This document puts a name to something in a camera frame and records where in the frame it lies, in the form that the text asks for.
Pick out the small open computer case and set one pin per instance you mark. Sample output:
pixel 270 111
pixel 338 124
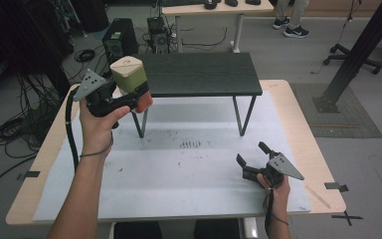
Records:
pixel 159 36

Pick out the person's right hand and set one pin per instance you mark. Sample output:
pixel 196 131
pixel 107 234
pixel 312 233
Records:
pixel 278 197

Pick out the person's left hand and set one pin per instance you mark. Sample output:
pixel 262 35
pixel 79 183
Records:
pixel 96 132

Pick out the light wooden desk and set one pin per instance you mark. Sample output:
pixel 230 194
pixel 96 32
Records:
pixel 212 9

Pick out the black metal post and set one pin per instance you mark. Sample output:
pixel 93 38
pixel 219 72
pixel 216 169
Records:
pixel 358 56

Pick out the black curtain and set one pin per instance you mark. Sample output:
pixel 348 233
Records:
pixel 20 33

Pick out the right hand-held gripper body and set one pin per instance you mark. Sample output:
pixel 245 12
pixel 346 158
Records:
pixel 280 166

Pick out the black wheeled stand base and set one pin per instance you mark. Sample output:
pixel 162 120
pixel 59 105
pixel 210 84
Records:
pixel 351 58

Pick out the black computer mouse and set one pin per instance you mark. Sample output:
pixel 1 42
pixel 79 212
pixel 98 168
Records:
pixel 253 1
pixel 210 4
pixel 231 2

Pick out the black computer tower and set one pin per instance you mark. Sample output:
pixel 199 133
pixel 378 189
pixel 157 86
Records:
pixel 119 40

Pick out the white table mat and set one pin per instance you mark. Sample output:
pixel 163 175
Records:
pixel 179 186

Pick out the black keyboard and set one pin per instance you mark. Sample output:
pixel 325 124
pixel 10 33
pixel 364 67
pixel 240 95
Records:
pixel 182 2

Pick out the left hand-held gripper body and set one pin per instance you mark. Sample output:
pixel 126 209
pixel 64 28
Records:
pixel 93 84

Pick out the black tape cross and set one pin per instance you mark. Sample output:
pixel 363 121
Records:
pixel 346 217

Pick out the black wooden shelf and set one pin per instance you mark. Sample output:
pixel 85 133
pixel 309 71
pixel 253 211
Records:
pixel 199 74

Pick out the black tape strip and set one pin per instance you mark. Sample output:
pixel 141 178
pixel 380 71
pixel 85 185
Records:
pixel 335 186
pixel 30 174

